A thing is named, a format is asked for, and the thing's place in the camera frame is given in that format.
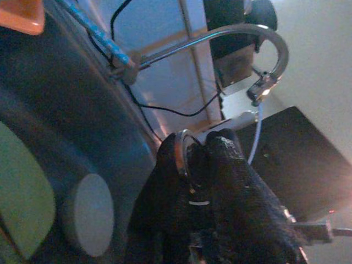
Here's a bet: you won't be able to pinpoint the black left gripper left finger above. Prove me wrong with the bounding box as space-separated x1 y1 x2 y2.
125 131 212 264

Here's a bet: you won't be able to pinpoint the blue patterned stick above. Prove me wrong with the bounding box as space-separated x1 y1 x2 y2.
54 0 138 69

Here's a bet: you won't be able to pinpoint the green plate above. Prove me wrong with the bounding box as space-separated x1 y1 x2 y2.
0 120 56 261

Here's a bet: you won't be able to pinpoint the chrome gooseneck faucet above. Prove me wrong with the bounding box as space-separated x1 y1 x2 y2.
108 23 289 108

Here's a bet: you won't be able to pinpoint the large orange plastic dish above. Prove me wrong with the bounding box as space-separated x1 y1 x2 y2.
0 0 45 36

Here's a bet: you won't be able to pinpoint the grey bowl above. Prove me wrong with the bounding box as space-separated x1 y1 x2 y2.
62 173 115 258

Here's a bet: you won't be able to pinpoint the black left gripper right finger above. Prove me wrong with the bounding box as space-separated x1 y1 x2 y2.
197 128 307 264

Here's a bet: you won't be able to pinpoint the white window frame bar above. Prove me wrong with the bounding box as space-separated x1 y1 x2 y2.
178 0 222 124

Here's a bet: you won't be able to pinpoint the black boxy device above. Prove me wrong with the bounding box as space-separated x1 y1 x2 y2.
205 0 278 89

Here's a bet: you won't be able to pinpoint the long black counter cable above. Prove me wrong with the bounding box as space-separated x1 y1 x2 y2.
109 0 221 144

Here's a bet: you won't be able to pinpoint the black box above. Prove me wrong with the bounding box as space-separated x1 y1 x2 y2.
236 106 352 223

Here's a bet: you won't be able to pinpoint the thin white cable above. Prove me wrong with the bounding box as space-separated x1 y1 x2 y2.
247 104 263 166

